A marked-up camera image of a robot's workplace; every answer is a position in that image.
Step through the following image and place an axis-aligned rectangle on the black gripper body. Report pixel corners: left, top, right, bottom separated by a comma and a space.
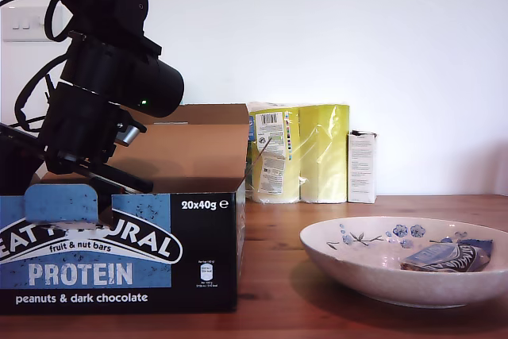
0, 83, 156, 197

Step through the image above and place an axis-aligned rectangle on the snack bar carton box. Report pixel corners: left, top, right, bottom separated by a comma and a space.
0, 102, 252, 315

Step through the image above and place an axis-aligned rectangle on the white wall light switch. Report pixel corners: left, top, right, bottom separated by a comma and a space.
2, 6, 64, 43

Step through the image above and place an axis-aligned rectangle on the yellow paper roll pack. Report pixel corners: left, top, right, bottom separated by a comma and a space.
244, 101, 351, 204

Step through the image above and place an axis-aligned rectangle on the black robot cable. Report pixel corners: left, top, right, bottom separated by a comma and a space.
13, 52, 68, 133
0, 0, 76, 43

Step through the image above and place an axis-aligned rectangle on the white floral ceramic plate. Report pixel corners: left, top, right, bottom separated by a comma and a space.
299, 215, 508, 309

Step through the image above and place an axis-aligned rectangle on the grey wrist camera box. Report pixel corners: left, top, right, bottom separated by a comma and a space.
114, 111, 147, 148

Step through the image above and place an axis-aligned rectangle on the blue snack bar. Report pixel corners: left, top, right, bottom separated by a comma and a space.
399, 237, 495, 274

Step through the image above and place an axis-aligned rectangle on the small white printed carton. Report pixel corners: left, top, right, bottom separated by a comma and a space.
347, 129, 379, 204

